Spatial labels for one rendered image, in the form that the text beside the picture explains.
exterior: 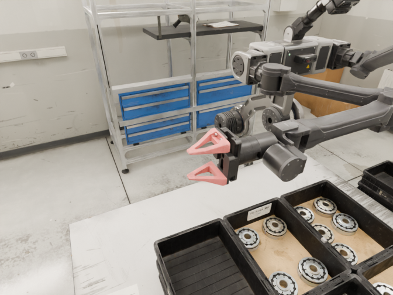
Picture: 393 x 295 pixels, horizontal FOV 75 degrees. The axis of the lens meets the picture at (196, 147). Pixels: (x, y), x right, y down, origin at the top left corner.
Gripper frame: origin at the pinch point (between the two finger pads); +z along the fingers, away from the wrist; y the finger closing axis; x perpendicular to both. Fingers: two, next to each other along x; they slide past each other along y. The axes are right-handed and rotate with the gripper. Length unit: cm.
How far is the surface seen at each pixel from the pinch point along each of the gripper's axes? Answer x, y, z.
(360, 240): -4, 62, -78
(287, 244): 7, 62, -48
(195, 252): 20, 63, -11
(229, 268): 8, 63, -20
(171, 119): 195, 96, -63
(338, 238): 0, 62, -70
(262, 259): 6, 62, -34
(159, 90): 194, 62, -53
